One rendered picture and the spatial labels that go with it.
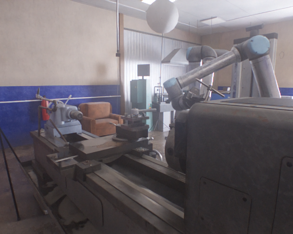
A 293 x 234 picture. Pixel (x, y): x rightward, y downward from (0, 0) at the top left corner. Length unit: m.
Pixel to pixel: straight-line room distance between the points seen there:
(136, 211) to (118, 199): 0.13
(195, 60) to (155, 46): 5.55
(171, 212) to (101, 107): 4.67
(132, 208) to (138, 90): 4.80
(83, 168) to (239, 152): 0.98
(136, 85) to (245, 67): 4.01
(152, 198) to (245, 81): 1.34
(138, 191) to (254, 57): 1.04
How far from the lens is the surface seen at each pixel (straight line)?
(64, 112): 2.18
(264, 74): 1.43
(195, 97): 1.14
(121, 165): 1.74
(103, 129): 5.19
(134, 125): 1.55
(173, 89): 1.30
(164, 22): 4.98
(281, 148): 0.58
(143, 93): 5.71
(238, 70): 1.97
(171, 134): 0.94
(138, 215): 0.99
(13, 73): 5.23
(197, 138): 0.68
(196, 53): 1.83
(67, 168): 1.43
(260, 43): 1.42
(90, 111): 5.35
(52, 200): 2.04
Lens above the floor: 1.40
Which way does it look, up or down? 10 degrees down
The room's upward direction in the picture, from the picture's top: straight up
